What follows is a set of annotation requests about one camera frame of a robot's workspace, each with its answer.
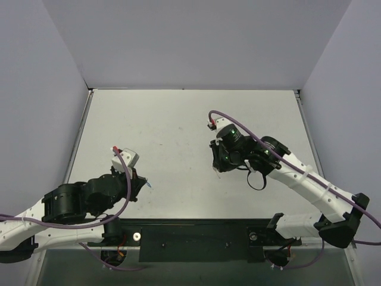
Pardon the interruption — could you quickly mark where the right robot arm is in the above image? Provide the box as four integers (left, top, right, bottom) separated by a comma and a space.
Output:
208, 118, 369, 248

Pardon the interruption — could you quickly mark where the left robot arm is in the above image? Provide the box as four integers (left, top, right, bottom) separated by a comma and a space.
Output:
1, 169, 147, 263

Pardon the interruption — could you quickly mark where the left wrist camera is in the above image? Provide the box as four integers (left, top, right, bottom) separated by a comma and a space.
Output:
111, 148, 139, 174

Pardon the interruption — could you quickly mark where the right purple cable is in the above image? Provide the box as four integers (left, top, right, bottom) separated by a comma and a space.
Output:
208, 110, 381, 226

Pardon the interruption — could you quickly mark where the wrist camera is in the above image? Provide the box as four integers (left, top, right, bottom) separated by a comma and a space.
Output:
207, 117, 232, 133
111, 148, 139, 174

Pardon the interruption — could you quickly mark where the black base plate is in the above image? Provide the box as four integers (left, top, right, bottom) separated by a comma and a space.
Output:
88, 219, 302, 263

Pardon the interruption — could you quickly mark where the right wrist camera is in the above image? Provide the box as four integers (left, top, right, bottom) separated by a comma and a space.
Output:
207, 117, 232, 133

